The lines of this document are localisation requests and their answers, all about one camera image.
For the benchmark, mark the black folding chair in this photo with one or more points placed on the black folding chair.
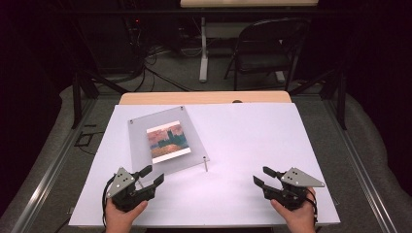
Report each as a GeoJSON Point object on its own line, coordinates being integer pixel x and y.
{"type": "Point", "coordinates": [268, 61]}

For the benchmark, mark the white board mat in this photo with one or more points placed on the white board mat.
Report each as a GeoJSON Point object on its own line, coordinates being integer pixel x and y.
{"type": "Point", "coordinates": [246, 145]}

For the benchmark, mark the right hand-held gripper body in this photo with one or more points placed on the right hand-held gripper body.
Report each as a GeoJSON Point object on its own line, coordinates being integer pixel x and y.
{"type": "Point", "coordinates": [299, 179]}

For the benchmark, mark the person's right hand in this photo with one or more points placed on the person's right hand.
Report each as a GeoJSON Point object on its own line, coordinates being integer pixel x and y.
{"type": "Point", "coordinates": [296, 216]}

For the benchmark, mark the person's left hand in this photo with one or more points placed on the person's left hand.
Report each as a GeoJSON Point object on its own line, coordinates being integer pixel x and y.
{"type": "Point", "coordinates": [121, 216]}

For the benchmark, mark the black metal stand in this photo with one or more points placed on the black metal stand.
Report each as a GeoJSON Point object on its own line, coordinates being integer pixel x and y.
{"type": "Point", "coordinates": [77, 100]}
{"type": "Point", "coordinates": [340, 97]}

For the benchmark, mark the clear acrylic photo frame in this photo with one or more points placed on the clear acrylic photo frame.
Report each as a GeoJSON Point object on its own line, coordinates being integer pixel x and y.
{"type": "Point", "coordinates": [139, 145]}

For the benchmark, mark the light desk top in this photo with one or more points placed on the light desk top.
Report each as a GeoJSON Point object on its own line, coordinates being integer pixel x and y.
{"type": "Point", "coordinates": [249, 3]}

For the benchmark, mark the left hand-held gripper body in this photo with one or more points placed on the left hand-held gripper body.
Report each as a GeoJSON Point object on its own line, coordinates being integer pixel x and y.
{"type": "Point", "coordinates": [120, 183]}

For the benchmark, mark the light wooden table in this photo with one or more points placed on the light wooden table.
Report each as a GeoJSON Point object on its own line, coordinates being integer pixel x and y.
{"type": "Point", "coordinates": [207, 97]}

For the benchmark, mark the painting print card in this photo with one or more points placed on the painting print card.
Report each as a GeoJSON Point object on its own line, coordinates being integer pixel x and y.
{"type": "Point", "coordinates": [167, 141]}

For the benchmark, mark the aluminium floor rail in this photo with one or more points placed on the aluminium floor rail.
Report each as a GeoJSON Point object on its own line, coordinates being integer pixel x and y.
{"type": "Point", "coordinates": [359, 174]}
{"type": "Point", "coordinates": [48, 174]}

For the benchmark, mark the white desk leg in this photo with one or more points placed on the white desk leg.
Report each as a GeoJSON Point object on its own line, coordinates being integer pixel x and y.
{"type": "Point", "coordinates": [203, 55]}

